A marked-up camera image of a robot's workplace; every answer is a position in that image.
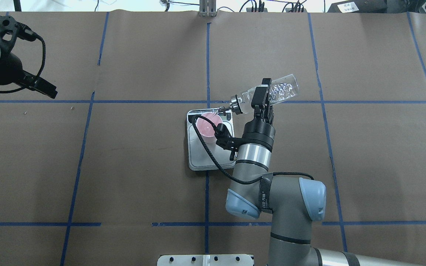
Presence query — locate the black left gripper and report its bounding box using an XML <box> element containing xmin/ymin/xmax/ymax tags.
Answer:
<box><xmin>0</xmin><ymin>53</ymin><xmax>58</xmax><ymax>99</ymax></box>

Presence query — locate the black box white label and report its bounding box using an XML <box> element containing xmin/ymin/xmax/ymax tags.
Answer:
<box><xmin>326</xmin><ymin>0</ymin><xmax>388</xmax><ymax>13</ymax></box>

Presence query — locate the white digital kitchen scale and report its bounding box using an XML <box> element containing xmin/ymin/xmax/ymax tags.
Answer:
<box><xmin>186</xmin><ymin>108</ymin><xmax>235</xmax><ymax>171</ymax></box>

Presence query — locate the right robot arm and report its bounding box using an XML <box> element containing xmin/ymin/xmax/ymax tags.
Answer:
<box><xmin>230</xmin><ymin>74</ymin><xmax>426</xmax><ymax>265</ymax></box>

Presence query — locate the aluminium frame post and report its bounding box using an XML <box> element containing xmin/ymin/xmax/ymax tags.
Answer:
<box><xmin>198</xmin><ymin>0</ymin><xmax>217</xmax><ymax>17</ymax></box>

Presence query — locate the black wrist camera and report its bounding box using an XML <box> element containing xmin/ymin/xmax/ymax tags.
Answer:
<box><xmin>0</xmin><ymin>16</ymin><xmax>40</xmax><ymax>53</ymax></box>
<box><xmin>214</xmin><ymin>123</ymin><xmax>242</xmax><ymax>161</ymax></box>

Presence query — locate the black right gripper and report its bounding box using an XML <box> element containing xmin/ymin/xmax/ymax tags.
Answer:
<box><xmin>242</xmin><ymin>78</ymin><xmax>276</xmax><ymax>150</ymax></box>

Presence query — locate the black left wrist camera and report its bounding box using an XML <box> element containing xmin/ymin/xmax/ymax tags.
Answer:
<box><xmin>0</xmin><ymin>16</ymin><xmax>40</xmax><ymax>53</ymax></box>

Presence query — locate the black right camera cable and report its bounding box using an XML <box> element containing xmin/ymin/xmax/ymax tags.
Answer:
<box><xmin>191</xmin><ymin>115</ymin><xmax>315</xmax><ymax>185</ymax></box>

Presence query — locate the black camera cable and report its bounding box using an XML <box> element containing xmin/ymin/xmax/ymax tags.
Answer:
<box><xmin>0</xmin><ymin>35</ymin><xmax>47</xmax><ymax>94</ymax></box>
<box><xmin>191</xmin><ymin>115</ymin><xmax>315</xmax><ymax>185</ymax></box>

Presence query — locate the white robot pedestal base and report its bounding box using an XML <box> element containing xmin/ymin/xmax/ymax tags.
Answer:
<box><xmin>157</xmin><ymin>254</ymin><xmax>255</xmax><ymax>266</ymax></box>

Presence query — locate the glass sauce bottle metal spout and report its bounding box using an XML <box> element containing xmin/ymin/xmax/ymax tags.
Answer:
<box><xmin>217</xmin><ymin>74</ymin><xmax>300</xmax><ymax>115</ymax></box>

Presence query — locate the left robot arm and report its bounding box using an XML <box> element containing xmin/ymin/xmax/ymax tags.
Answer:
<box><xmin>0</xmin><ymin>32</ymin><xmax>58</xmax><ymax>99</ymax></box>

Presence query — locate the black left camera cable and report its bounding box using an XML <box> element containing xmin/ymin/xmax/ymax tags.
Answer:
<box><xmin>0</xmin><ymin>35</ymin><xmax>47</xmax><ymax>94</ymax></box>

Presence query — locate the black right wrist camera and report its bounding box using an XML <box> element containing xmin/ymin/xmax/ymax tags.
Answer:
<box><xmin>214</xmin><ymin>123</ymin><xmax>242</xmax><ymax>161</ymax></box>

